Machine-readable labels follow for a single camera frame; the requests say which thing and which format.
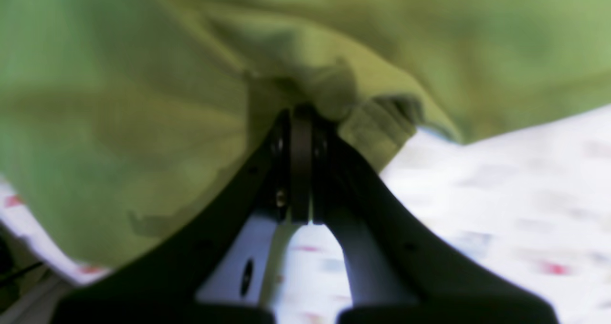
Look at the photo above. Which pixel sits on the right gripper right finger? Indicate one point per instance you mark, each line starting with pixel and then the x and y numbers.
pixel 399 271

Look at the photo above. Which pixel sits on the green t-shirt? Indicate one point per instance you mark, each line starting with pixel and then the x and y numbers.
pixel 122 119

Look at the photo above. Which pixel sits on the terrazzo patterned tablecloth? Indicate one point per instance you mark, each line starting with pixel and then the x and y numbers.
pixel 533 206

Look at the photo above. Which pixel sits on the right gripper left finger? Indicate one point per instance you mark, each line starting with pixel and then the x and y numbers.
pixel 212 270

